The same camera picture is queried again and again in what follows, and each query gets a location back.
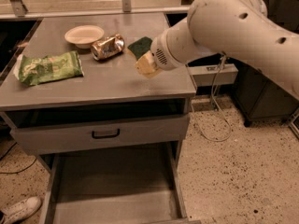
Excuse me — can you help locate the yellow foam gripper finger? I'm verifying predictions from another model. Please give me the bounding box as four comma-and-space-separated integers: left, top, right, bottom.
135, 51, 162, 78

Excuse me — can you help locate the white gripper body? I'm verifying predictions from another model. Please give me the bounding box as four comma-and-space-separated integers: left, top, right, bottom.
150, 30, 183, 71

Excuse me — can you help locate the green yellow sponge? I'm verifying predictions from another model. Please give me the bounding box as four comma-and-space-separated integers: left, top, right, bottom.
128, 36, 152, 60

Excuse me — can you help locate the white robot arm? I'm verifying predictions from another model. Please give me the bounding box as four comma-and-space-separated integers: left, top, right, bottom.
135, 0, 299, 99

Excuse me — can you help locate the grey top drawer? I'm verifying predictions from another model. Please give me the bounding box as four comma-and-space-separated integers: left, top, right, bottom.
11, 115, 190, 155

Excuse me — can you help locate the grey drawer cabinet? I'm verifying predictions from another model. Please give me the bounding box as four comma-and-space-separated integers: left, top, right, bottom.
0, 11, 198, 224

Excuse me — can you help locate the grey open middle drawer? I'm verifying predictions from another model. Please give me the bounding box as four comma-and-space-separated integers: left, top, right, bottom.
38, 143, 201, 224

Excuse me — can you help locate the crushed gold soda can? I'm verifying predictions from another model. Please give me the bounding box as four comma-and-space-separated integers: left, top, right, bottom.
91, 34, 125, 61

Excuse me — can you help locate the white paper bowl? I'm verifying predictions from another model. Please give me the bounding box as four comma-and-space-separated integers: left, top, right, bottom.
64, 25, 105, 49

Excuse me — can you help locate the green chip bag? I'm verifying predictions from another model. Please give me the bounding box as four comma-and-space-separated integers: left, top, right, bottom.
13, 51, 84, 86

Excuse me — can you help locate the white sneaker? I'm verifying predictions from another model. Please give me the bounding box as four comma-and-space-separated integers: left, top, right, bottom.
0, 196, 42, 224

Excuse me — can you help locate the grey metal bracket box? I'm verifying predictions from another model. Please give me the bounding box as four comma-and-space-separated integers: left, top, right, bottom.
189, 63, 238, 87

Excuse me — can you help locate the black drawer handle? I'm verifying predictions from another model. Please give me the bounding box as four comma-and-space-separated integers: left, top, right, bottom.
92, 129, 121, 139

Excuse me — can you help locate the white power cable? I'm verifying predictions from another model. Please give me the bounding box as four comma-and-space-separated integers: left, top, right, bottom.
190, 54, 234, 143

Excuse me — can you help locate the metal rail frame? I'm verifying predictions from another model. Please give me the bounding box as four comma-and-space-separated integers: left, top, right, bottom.
0, 0, 200, 21

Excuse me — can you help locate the black floor cable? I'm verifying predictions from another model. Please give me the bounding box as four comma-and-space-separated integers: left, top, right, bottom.
0, 141, 38, 175

